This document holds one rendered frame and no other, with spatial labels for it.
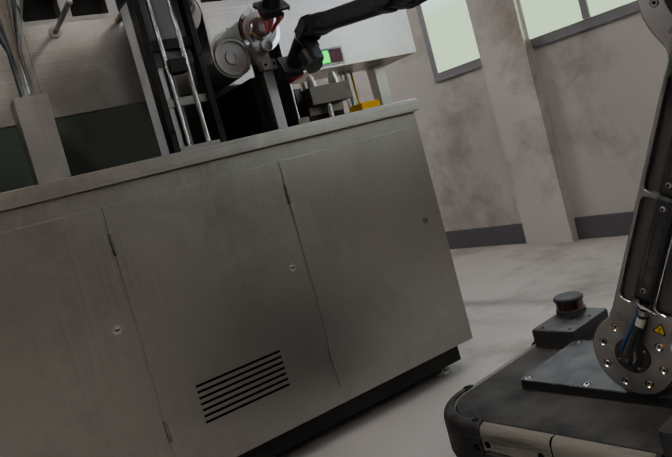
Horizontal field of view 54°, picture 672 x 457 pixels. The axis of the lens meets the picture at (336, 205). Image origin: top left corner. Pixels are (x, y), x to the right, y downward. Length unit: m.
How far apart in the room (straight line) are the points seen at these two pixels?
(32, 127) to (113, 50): 0.50
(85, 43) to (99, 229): 0.88
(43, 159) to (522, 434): 1.43
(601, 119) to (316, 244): 2.17
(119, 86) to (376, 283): 1.09
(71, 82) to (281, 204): 0.87
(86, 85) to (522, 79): 2.36
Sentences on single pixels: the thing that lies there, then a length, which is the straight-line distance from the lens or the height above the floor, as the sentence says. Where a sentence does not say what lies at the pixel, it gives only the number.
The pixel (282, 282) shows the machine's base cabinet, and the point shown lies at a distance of 1.82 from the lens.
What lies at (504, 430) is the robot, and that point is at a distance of 1.26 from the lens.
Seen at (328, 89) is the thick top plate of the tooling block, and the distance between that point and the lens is 2.23.
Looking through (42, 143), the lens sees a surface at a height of 1.03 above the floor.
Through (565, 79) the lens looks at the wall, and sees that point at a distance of 3.76.
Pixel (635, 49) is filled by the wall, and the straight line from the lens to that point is 3.58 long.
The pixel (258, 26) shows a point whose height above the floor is 1.26.
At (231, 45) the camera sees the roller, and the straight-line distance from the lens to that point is 2.16.
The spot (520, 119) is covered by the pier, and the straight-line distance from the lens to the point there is 3.84.
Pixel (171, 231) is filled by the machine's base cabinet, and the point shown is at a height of 0.71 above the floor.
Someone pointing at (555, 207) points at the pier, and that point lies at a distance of 3.84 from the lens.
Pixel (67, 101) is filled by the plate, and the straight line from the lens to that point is 2.31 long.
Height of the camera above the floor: 0.78
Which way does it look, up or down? 4 degrees down
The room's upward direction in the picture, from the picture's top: 15 degrees counter-clockwise
